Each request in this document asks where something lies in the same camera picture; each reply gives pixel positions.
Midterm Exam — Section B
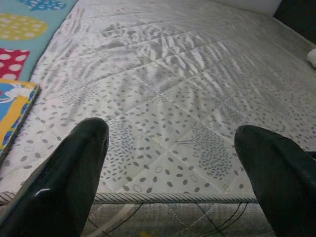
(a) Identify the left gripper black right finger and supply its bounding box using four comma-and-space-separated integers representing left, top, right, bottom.
234, 124, 316, 237

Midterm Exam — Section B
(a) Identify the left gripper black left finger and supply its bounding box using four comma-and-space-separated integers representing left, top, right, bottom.
0, 117, 110, 237

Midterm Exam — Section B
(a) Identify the colourful children's picture book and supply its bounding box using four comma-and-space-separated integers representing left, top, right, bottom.
0, 78, 42, 158

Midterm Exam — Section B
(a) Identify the white pillow with black lettering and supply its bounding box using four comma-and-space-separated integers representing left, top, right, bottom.
307, 48, 316, 67

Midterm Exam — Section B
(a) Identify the white quilted patterned mattress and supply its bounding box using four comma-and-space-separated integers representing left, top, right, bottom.
0, 0, 316, 237

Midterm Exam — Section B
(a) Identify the teal blanket with colourful shapes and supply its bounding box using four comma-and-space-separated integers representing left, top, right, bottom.
0, 0, 77, 82

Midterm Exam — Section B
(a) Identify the black tufted headboard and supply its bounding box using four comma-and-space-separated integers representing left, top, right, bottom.
273, 0, 316, 45

